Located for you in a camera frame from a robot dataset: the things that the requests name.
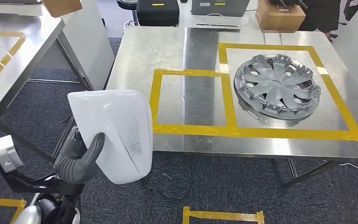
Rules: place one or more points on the black round stool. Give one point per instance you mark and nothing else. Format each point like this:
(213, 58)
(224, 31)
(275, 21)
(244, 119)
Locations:
(128, 4)

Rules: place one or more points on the yellow tape marking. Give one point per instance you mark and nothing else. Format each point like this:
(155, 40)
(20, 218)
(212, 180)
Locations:
(9, 54)

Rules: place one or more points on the small white thread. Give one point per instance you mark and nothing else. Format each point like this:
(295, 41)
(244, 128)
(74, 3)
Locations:
(166, 177)

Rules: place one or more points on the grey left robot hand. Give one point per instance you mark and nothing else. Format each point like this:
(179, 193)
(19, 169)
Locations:
(74, 170)

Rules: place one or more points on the person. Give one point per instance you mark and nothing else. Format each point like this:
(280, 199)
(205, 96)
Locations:
(319, 15)

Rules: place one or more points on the brown cardboard box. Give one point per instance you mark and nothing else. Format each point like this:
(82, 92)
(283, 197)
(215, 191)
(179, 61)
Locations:
(61, 7)
(277, 20)

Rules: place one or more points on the grey plastic wheel hubcap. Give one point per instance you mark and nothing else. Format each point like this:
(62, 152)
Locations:
(274, 86)

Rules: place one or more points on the steel workbench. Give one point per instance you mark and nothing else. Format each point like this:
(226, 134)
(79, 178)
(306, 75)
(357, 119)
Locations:
(142, 52)
(27, 46)

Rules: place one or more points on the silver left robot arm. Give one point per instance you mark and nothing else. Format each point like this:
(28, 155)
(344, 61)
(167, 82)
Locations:
(43, 188)

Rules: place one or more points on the large yellow tape square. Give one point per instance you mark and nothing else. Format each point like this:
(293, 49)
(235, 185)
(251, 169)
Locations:
(290, 133)

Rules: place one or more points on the black hard case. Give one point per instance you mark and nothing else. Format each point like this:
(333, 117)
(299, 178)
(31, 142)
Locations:
(157, 14)

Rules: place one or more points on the small yellow tape square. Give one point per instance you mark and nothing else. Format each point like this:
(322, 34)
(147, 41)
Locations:
(155, 99)

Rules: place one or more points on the white curved plastic part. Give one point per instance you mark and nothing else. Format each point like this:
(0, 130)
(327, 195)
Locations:
(114, 130)

